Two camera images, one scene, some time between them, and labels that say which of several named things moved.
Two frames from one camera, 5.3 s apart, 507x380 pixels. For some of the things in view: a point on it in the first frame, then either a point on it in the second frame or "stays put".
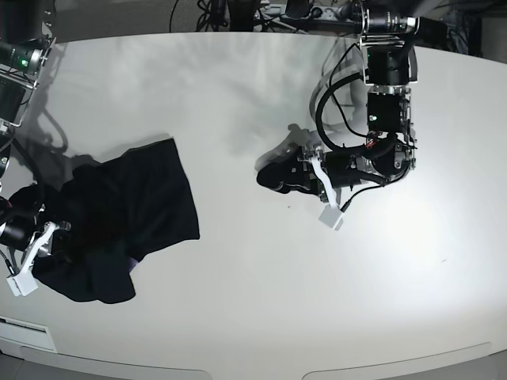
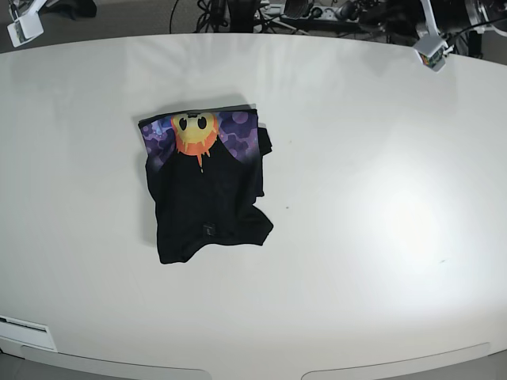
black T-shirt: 132,204 → 206,170
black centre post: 242,15 stays put
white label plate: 28,334 stays put
